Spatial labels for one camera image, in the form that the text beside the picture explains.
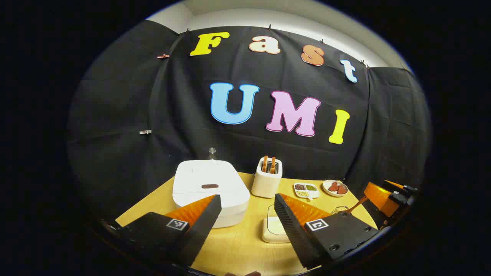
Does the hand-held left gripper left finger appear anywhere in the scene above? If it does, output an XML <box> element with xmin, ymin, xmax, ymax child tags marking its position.
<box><xmin>115</xmin><ymin>194</ymin><xmax>222</xmax><ymax>268</ymax></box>

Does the white rice cooker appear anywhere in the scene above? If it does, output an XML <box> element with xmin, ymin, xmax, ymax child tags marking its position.
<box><xmin>172</xmin><ymin>159</ymin><xmax>250</xmax><ymax>229</ymax></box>

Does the white divided grain dish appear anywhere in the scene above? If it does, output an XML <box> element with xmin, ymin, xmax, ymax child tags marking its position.
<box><xmin>293</xmin><ymin>182</ymin><xmax>321</xmax><ymax>200</ymax></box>

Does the brown wooden spoon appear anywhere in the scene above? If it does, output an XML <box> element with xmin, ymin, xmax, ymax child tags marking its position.
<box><xmin>343</xmin><ymin>195</ymin><xmax>369</xmax><ymax>214</ymax></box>

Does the white toaster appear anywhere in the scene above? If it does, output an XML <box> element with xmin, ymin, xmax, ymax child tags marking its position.
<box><xmin>251</xmin><ymin>156</ymin><xmax>283</xmax><ymax>199</ymax></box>

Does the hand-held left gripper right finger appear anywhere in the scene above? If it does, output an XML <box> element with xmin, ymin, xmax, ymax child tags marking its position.
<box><xmin>274</xmin><ymin>193</ymin><xmax>380</xmax><ymax>270</ymax></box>

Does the white round plate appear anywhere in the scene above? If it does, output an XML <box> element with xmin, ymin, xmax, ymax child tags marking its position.
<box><xmin>322</xmin><ymin>180</ymin><xmax>349</xmax><ymax>197</ymax></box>

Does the clear glass container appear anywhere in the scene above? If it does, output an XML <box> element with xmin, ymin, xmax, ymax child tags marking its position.
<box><xmin>262</xmin><ymin>204</ymin><xmax>292</xmax><ymax>243</ymax></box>

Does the black backdrop cloth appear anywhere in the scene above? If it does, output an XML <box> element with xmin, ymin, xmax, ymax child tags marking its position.
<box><xmin>67</xmin><ymin>19</ymin><xmax>432</xmax><ymax>219</ymax></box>

